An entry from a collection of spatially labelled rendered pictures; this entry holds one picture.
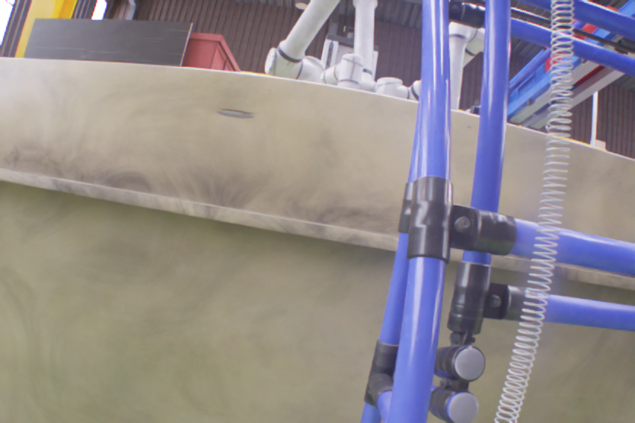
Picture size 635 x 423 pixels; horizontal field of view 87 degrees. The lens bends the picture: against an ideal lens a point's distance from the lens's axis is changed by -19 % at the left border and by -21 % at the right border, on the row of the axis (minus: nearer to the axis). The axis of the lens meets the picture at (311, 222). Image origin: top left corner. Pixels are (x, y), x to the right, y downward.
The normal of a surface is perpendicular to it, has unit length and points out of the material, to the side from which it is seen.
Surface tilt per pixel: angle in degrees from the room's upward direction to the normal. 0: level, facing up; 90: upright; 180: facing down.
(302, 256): 90
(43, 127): 90
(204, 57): 92
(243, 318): 90
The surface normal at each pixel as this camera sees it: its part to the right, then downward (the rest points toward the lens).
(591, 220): -0.07, -0.04
